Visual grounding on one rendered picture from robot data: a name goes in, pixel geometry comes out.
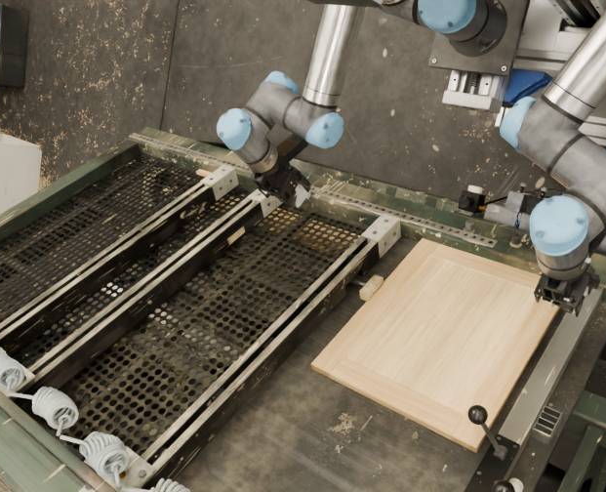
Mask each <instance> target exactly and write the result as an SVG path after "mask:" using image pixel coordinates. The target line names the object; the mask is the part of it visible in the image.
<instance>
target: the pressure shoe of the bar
mask: <svg viewBox="0 0 606 492"><path fill-rule="evenodd" d="M383 283H384V278H383V277H380V276H378V275H374V276H373V277H372V278H371V279H370V280H369V281H368V282H367V283H366V285H365V286H364V287H363V288H362V289H361V290H360V291H359V292H360V299H362V300H364V301H368V300H369V298H370V297H371V296H372V295H373V294H374V293H375V292H376V291H377V289H378V288H379V287H380V286H381V285H382V284H383Z"/></svg>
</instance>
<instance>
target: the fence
mask: <svg viewBox="0 0 606 492"><path fill-rule="evenodd" d="M602 294H603V289H601V288H598V289H597V290H596V289H591V291H590V293H589V295H587V296H585V299H584V302H583V306H582V308H581V310H580V313H579V315H578V317H576V315H575V314H572V313H569V312H566V314H565V316H564V317H563V319H562V321H561V323H560V324H559V326H558V328H557V330H556V332H555V333H554V335H553V337H552V339H551V340H550V342H549V344H548V346H547V347H546V349H545V352H544V354H543V355H542V357H541V359H540V361H539V362H538V364H537V366H536V368H535V369H534V371H533V373H532V375H531V376H530V378H529V380H528V382H527V384H526V385H525V387H524V389H523V391H522V392H521V393H520V395H519V397H518V398H517V400H516V402H515V404H514V406H513V407H512V409H511V411H510V413H509V414H508V416H507V418H506V420H505V422H504V424H503V426H502V427H501V429H500V431H499V434H500V435H502V436H504V437H506V438H508V439H510V440H512V441H514V442H516V443H518V444H520V448H519V450H518V452H517V454H516V456H515V458H514V460H513V461H512V463H511V465H510V467H509V469H508V471H507V473H506V475H505V477H504V480H507V479H508V478H509V476H510V474H511V472H512V470H513V468H514V466H515V464H516V462H517V460H518V458H519V457H520V455H521V453H522V451H523V449H524V447H525V445H526V443H527V441H528V439H529V437H530V435H531V431H532V427H533V425H534V424H535V422H536V421H537V419H538V417H539V415H540V413H541V411H542V409H543V407H544V405H545V406H546V405H547V403H548V401H549V399H550V397H551V395H552V393H553V392H554V390H555V388H556V386H557V384H558V382H559V380H560V378H561V376H562V374H563V372H564V371H565V369H566V367H567V365H568V363H569V361H570V359H571V357H572V355H573V353H574V351H575V349H576V348H577V346H578V344H579V342H580V340H581V338H582V336H583V334H584V332H585V330H586V328H587V326H588V324H589V322H590V321H591V319H592V317H593V315H594V313H595V311H596V309H597V307H598V306H599V304H600V302H601V299H602Z"/></svg>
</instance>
